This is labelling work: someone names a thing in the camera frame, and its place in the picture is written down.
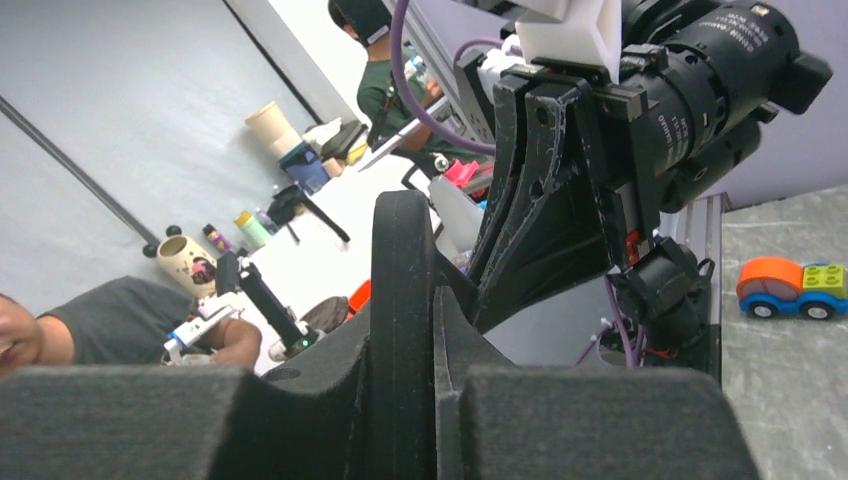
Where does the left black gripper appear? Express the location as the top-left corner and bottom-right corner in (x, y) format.
(469, 72), (660, 332)

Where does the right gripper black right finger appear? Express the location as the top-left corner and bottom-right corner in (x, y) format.
(433, 287), (760, 479)

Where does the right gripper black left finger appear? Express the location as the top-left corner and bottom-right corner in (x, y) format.
(1, 314), (370, 479)

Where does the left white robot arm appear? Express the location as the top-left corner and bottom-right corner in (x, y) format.
(464, 1), (832, 377)

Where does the seated person grey shirt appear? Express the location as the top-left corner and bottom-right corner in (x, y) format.
(1, 276), (192, 377)

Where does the standing person green shirt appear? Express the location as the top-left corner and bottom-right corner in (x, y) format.
(327, 1), (480, 163)

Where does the beige panda ear mug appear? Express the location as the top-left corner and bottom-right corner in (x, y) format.
(142, 225), (217, 298)

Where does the black handheld controller device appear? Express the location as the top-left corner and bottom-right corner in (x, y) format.
(162, 251), (326, 366)

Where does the colourful toy car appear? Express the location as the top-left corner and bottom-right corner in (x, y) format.
(735, 256), (847, 321)

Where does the blue container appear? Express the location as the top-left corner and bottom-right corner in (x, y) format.
(279, 142), (330, 195)

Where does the green yellow bottle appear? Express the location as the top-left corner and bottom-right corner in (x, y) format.
(233, 210), (273, 248)

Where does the beige paper roll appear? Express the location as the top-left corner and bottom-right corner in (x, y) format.
(244, 101), (303, 160)

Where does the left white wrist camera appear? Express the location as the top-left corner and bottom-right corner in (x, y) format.
(515, 0), (622, 84)

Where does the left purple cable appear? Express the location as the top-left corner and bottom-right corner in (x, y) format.
(389, 0), (498, 158)

